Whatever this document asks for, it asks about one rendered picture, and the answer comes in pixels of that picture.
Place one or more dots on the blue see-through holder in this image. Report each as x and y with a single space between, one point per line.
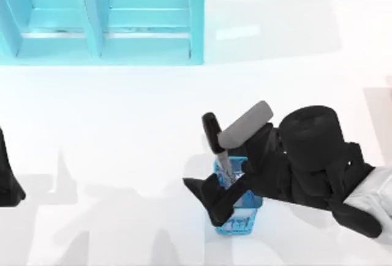
239 223

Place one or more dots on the pale grey rounded box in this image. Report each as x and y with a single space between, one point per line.
245 126

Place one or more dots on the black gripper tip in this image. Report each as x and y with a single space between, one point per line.
7 183

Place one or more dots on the light blue rack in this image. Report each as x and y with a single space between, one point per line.
92 17

